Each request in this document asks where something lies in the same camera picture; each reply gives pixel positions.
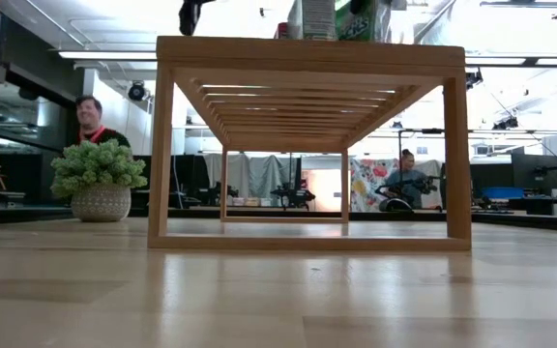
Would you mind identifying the blue box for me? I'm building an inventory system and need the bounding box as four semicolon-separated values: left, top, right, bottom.
481;187;525;200

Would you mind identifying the slatted wooden shelf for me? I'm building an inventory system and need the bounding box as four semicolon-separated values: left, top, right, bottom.
146;35;473;252

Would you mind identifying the green Apple Jacks cereal box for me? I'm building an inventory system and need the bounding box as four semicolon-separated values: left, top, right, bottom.
301;0;382;43

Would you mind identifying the dark computer monitor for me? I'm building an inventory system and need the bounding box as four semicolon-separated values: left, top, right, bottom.
511;153;557;190

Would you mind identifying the round ceiling camera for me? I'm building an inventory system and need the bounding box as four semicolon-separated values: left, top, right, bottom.
128;80;146;102

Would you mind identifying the floral patterned cloth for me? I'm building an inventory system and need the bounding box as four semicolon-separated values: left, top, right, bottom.
349;158;401;213

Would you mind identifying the grey hanging cloth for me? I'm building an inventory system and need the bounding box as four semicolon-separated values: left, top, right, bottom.
204;153;284;199

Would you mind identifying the long ceiling light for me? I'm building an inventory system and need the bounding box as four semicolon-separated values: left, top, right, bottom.
58;50;159;62

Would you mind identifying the person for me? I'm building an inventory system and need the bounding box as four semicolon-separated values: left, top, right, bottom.
384;148;432;210
73;94;132;149

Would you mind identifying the green plant in white pot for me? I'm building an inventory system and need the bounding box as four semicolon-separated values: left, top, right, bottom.
49;139;149;223

